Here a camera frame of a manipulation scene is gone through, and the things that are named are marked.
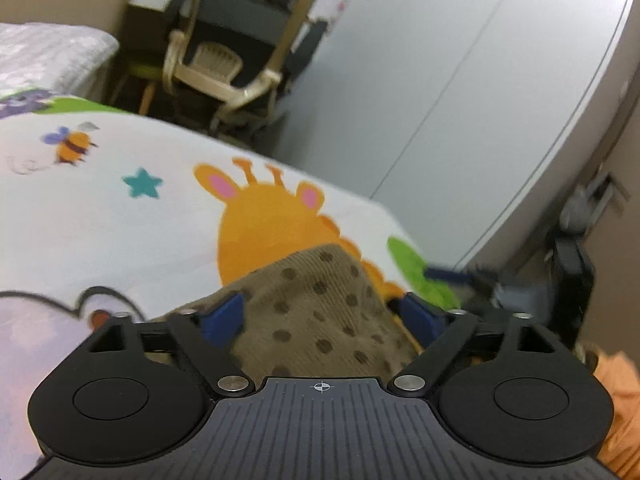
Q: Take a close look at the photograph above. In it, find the brown dotted corduroy garment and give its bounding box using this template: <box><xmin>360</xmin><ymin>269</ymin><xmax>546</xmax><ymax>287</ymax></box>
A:
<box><xmin>150</xmin><ymin>242</ymin><xmax>421</xmax><ymax>380</ymax></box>

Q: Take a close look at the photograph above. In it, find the cartoon animal print bedsheet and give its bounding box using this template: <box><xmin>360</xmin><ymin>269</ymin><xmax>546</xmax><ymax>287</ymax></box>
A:
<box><xmin>1</xmin><ymin>89</ymin><xmax>459</xmax><ymax>479</ymax></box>

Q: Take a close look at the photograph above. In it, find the grey metal door hardware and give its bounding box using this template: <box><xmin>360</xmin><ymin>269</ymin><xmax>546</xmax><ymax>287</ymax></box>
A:
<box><xmin>559</xmin><ymin>171</ymin><xmax>630</xmax><ymax>236</ymax></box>

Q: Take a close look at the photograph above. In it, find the orange cloth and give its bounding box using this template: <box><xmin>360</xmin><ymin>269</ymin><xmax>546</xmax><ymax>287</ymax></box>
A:
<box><xmin>574</xmin><ymin>344</ymin><xmax>640</xmax><ymax>479</ymax></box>

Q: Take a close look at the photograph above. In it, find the white quilted mattress pad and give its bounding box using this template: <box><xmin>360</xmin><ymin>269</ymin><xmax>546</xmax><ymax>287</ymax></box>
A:
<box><xmin>1</xmin><ymin>23</ymin><xmax>119</xmax><ymax>99</ymax></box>

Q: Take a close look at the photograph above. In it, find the beige mesh office chair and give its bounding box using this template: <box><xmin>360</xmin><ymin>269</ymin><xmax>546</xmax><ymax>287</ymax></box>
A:
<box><xmin>163</xmin><ymin>0</ymin><xmax>328</xmax><ymax>136</ymax></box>

